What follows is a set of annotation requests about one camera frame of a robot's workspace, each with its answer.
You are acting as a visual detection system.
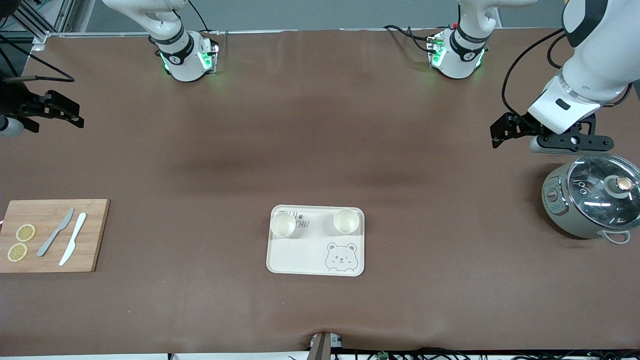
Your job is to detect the white plastic cup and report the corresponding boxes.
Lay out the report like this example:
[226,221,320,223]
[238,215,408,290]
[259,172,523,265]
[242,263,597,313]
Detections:
[333,208,361,235]
[270,212,297,239]

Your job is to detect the glass pot lid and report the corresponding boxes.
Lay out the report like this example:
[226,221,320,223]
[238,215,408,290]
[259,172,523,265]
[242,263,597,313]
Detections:
[566,155,640,232]

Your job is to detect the grey-green cooking pot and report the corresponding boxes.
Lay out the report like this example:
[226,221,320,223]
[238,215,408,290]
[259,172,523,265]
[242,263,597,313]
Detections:
[541,154,640,245]

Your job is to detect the grey plastic knife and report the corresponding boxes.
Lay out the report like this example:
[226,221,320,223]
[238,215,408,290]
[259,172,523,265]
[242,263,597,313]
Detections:
[36,207,75,258]

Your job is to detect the white plastic knife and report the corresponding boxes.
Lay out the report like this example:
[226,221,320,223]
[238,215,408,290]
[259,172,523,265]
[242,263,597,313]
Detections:
[59,212,88,267]

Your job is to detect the wooden cutting board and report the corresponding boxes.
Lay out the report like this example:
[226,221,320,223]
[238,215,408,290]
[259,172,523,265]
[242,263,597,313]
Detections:
[0,199,111,274]

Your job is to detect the brown table cover mat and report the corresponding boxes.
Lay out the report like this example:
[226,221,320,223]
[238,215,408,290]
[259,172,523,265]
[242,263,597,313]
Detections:
[0,27,640,357]

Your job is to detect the cream tray with bear print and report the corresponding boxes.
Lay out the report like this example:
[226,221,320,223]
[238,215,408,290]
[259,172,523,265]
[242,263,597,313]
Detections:
[266,204,366,277]

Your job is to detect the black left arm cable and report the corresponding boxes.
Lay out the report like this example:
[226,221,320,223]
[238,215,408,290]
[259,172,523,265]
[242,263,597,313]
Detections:
[501,29,568,123]

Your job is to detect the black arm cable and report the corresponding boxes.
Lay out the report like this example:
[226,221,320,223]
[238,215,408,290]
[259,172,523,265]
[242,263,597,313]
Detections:
[0,35,76,83]
[501,29,568,123]

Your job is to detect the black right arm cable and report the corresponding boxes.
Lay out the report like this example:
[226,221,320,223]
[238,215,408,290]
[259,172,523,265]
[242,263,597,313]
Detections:
[0,35,76,83]

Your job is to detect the aluminium frame rail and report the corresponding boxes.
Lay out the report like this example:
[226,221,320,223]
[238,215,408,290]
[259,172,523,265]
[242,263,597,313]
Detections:
[0,0,76,51]

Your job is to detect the black cables at arm base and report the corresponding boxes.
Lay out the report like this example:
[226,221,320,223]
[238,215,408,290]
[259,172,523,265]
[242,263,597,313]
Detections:
[384,25,436,53]

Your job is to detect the thin black cable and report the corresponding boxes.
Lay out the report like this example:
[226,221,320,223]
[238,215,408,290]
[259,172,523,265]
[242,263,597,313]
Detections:
[187,0,211,33]

